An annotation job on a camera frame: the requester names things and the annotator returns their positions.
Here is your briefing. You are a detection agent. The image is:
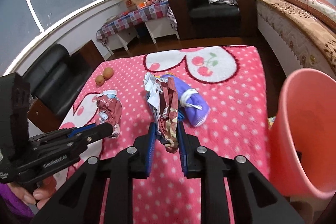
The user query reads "maroon snack wrapper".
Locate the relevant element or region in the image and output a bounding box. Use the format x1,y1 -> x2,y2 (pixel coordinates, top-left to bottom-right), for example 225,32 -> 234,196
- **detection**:
96,90 -> 122,139

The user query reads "brown foil wrapper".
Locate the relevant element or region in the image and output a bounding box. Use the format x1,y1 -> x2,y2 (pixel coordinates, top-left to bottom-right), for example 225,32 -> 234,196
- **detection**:
143,72 -> 178,153

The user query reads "pink plastic bucket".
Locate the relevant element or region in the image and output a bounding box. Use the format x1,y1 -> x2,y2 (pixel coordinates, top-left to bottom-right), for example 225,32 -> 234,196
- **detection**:
269,68 -> 335,200

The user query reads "purple sleeve forearm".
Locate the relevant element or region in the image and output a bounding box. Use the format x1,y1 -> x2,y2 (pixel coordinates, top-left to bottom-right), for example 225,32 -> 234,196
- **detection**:
0,184 -> 34,218

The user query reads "left hand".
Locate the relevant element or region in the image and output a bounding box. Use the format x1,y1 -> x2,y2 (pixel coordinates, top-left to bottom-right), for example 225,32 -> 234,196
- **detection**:
7,176 -> 56,209

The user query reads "black sofa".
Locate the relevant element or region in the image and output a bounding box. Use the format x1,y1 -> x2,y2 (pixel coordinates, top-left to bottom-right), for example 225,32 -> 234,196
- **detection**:
23,40 -> 104,119

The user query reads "pink polka dot blanket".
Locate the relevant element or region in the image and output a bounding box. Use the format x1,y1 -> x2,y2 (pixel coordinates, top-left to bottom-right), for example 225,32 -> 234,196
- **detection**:
52,45 -> 271,224

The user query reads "table with checked cloth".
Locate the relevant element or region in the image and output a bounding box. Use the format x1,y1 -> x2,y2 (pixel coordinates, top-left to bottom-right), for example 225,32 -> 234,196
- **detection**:
96,1 -> 180,46

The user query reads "black leather armchair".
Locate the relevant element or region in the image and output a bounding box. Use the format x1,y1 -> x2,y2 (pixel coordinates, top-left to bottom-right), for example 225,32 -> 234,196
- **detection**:
169,0 -> 257,40

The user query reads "bed with brown blanket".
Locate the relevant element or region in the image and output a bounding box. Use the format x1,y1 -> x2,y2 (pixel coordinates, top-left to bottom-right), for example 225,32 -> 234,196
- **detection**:
255,0 -> 335,77

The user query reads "folded floral quilt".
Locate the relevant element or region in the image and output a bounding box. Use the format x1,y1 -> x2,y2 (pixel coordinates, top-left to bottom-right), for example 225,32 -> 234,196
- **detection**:
285,0 -> 335,31

